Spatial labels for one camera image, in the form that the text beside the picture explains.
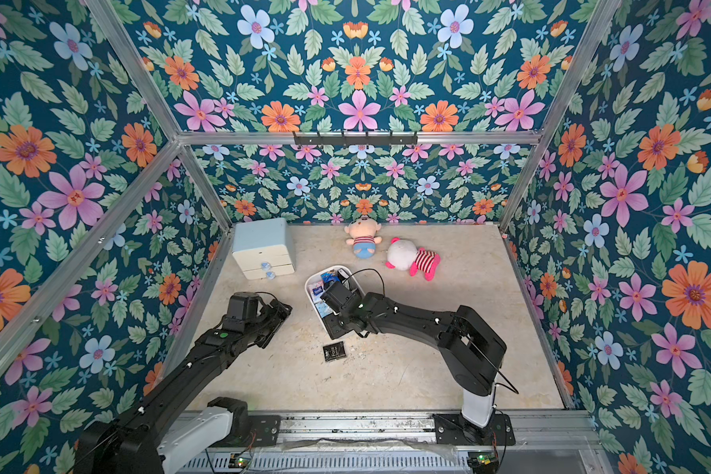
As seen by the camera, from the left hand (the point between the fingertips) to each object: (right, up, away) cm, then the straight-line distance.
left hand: (291, 313), depth 85 cm
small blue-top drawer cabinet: (-12, +19, +9) cm, 24 cm away
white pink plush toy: (+35, +17, +17) cm, 42 cm away
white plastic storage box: (+8, 0, +4) cm, 9 cm away
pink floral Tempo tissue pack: (+6, +5, +8) cm, 12 cm away
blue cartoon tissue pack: (+9, +10, +12) cm, 18 cm away
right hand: (+13, -2, 0) cm, 14 cm away
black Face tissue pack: (+13, -11, 0) cm, 17 cm away
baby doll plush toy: (+20, +23, +22) cm, 38 cm away
